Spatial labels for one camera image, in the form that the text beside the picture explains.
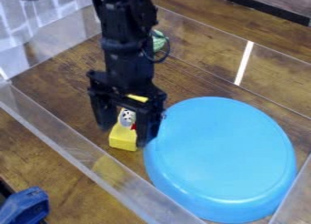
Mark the clear acrylic enclosure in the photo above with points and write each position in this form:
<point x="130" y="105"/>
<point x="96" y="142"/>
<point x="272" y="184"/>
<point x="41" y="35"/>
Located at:
<point x="47" y="52"/>

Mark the green knobbly toy vegetable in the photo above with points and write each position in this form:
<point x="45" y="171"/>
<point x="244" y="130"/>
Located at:
<point x="160" y="40"/>

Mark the blue clamp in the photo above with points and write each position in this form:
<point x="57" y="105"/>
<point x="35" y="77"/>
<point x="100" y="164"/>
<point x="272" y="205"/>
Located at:
<point x="26" y="207"/>

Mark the blue round tray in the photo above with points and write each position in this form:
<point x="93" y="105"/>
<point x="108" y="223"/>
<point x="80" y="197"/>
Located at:
<point x="222" y="159"/>

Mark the yellow brick with label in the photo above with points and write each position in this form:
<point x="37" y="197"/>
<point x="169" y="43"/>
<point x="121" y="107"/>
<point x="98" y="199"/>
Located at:
<point x="124" y="134"/>

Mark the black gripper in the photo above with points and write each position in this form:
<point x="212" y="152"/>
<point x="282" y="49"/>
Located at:
<point x="125" y="85"/>

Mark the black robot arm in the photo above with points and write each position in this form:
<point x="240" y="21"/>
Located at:
<point x="128" y="22"/>

